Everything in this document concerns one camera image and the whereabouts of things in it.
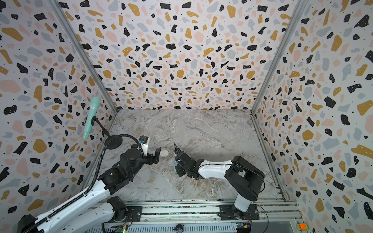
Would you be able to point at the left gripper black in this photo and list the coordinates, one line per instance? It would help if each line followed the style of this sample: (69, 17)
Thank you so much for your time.
(152, 159)

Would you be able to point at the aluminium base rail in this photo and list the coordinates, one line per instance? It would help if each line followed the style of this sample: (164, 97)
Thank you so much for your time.
(203, 216)

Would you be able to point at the white earbud charging case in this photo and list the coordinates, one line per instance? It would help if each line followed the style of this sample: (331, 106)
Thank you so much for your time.
(164, 153)

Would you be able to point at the black microphone stand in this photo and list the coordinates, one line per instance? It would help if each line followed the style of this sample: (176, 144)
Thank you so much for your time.
(112, 142)

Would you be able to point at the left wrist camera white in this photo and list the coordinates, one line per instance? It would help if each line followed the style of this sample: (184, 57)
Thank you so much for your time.
(144, 142)

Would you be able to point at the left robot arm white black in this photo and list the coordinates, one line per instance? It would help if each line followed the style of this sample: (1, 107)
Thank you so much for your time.
(97, 203)

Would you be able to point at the orange button box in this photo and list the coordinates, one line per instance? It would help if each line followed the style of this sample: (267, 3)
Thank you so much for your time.
(302, 227)

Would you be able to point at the black knob on rail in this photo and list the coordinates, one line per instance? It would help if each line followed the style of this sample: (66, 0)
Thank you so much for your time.
(179, 228)

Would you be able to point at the mint green microphone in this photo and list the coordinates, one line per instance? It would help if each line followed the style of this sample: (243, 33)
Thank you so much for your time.
(93, 107)

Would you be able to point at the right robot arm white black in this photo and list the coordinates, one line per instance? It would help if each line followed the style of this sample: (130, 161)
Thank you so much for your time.
(245, 178)

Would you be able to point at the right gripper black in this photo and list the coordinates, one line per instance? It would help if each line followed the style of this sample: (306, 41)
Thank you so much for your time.
(180, 173)

